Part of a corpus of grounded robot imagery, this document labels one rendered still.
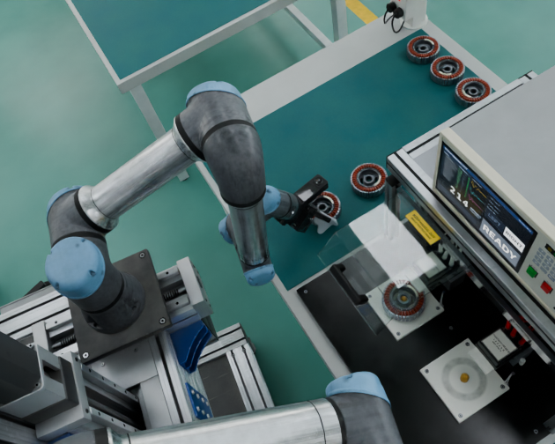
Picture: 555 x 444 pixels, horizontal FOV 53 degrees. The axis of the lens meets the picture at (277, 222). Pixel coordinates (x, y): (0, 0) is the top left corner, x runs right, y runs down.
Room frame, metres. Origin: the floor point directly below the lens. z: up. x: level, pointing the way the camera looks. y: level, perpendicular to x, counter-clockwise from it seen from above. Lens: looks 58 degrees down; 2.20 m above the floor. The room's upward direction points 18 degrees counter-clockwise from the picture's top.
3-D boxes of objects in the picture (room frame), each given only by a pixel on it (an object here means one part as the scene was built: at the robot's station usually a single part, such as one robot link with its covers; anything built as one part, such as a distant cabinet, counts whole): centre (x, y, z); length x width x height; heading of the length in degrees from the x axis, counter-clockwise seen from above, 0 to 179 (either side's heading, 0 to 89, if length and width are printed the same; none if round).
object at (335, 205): (0.88, -0.14, 0.77); 0.11 x 0.11 x 0.04
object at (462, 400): (0.28, -0.32, 0.78); 0.15 x 0.15 x 0.01; 15
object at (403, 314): (0.51, -0.25, 0.80); 0.11 x 0.11 x 0.04
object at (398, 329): (0.51, -0.25, 0.78); 0.15 x 0.15 x 0.01; 15
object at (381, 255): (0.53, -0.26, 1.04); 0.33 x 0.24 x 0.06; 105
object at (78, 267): (0.65, 0.43, 1.20); 0.13 x 0.12 x 0.14; 3
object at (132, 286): (0.64, 0.43, 1.09); 0.15 x 0.15 x 0.10
